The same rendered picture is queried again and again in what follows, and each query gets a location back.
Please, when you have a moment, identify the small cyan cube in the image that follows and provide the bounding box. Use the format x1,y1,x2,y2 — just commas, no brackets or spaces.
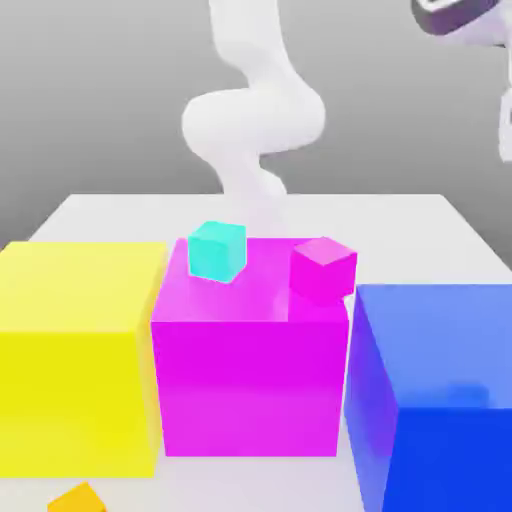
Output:
186,220,248,285

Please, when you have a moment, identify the small magenta cube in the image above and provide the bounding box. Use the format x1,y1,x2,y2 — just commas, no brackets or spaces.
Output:
289,236,358,304

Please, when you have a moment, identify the small orange cube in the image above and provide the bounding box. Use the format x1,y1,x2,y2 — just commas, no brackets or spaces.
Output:
46,481,108,512

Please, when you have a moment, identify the large magenta box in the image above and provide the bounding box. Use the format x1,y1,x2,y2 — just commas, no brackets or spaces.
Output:
150,236,352,458

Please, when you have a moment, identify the large yellow box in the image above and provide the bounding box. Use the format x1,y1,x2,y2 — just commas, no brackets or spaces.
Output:
0,240,168,480

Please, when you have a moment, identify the large blue box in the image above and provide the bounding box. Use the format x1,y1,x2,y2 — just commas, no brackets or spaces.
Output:
343,283,512,512

